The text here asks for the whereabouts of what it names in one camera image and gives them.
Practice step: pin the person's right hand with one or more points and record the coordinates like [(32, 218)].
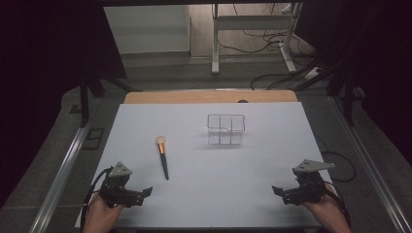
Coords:
[(333, 216)]

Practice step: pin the white cabinet panel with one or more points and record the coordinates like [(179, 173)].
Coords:
[(149, 29)]

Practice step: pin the black metal stand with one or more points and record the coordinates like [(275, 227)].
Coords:
[(349, 103), (84, 103)]

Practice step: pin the white power strip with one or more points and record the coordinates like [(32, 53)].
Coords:
[(312, 73)]

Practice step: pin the person's left hand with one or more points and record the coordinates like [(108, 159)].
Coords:
[(100, 216)]

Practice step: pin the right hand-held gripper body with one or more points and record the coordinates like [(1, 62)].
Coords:
[(306, 191)]

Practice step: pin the dark curtain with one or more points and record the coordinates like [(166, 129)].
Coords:
[(385, 64), (42, 64)]

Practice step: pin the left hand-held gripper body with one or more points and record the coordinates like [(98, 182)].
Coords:
[(118, 194)]

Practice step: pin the clear acrylic compartment organizer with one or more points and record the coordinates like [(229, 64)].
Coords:
[(225, 129)]

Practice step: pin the white table board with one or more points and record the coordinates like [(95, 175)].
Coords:
[(200, 184)]

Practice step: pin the white metal desk frame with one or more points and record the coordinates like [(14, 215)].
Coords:
[(214, 48)]

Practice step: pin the aluminium floor rail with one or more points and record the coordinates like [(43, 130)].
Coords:
[(64, 171), (366, 155)]

